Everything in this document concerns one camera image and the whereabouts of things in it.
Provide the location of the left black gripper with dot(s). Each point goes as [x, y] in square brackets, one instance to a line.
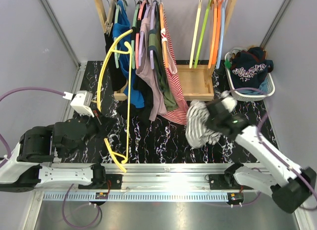
[105, 124]

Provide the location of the yellow plastic hanger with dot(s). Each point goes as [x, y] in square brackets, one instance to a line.
[119, 159]

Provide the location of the black white striped tank top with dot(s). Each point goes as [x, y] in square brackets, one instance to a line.
[197, 133]

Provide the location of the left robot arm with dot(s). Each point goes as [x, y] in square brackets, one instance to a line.
[25, 170]

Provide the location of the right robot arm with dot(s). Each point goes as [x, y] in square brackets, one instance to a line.
[287, 183]

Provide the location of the blue top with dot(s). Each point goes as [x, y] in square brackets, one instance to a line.
[122, 26]

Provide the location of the black garment on clip hanger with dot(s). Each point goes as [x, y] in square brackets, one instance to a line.
[117, 78]

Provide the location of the olive green top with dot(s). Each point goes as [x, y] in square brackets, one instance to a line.
[163, 86]

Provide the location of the mauve pink top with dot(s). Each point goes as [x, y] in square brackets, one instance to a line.
[148, 75]

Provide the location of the mint green hanger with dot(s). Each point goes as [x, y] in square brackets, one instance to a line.
[117, 12]

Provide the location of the red white striped top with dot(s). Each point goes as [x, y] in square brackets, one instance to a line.
[178, 115]

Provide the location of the lilac hanger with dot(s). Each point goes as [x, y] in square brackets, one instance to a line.
[141, 40]

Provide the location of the wooden clip hanger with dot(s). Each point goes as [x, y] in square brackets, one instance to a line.
[110, 17]

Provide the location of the orange hanger with red top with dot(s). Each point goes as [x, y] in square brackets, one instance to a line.
[163, 35]

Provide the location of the pink hanger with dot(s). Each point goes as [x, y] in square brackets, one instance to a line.
[143, 6]

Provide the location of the cream empty hanger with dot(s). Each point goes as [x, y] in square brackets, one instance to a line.
[195, 33]

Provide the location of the purple hanger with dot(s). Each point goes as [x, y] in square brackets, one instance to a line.
[152, 33]

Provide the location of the light blue empty hanger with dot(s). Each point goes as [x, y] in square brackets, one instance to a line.
[220, 46]

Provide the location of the orange empty hanger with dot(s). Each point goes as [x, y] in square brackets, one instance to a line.
[215, 31]
[219, 33]

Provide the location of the lime green empty hanger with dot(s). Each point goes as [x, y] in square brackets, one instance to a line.
[202, 34]

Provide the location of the wooden clothes rack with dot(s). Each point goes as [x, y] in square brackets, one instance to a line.
[196, 83]

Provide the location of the white laundry basket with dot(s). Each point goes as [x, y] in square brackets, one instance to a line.
[266, 89]

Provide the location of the navy printed shirt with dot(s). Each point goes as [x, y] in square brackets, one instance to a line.
[249, 68]

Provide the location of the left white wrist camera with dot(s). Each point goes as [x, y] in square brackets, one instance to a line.
[80, 102]

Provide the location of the aluminium rail base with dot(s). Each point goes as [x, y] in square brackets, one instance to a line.
[168, 186]

